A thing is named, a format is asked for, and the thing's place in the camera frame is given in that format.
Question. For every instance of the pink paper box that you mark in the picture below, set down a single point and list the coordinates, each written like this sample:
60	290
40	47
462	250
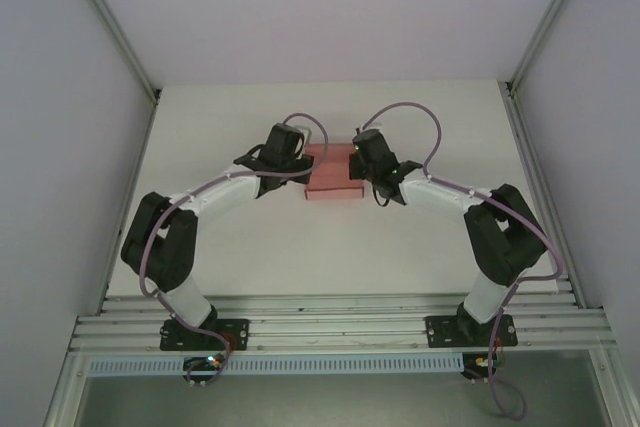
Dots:
332	182

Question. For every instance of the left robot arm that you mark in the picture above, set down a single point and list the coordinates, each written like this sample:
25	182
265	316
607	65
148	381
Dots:
175	257

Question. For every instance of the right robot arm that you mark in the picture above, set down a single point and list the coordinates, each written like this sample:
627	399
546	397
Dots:
500	247

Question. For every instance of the grey metal lower panel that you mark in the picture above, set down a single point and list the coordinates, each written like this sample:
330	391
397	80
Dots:
325	402

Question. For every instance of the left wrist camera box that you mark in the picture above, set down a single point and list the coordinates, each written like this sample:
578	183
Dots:
305	137

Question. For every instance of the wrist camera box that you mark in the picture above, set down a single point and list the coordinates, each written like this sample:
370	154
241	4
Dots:
305	137
372	128

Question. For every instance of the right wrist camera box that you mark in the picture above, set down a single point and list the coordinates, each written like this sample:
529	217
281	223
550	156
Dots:
372	128

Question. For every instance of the right aluminium side rail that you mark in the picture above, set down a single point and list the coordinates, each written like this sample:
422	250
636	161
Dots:
529	147

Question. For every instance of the aluminium side rail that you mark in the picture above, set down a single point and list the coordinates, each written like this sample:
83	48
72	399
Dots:
529	147
131	197

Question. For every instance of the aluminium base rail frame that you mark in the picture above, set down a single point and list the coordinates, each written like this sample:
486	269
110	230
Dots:
325	319

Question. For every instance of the left aluminium side rail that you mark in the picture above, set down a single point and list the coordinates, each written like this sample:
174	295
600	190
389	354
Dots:
131	197

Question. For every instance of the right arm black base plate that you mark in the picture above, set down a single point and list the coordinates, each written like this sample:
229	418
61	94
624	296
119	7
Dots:
440	332

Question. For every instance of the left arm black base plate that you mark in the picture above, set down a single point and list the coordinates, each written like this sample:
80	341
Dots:
235	334

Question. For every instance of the left aluminium upright post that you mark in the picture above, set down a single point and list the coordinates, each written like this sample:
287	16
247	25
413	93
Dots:
113	22

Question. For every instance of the aluminium upright post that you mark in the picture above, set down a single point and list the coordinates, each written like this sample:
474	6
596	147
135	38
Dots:
546	22
113	22

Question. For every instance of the right aluminium upright post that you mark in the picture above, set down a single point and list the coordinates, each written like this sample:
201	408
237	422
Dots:
546	22

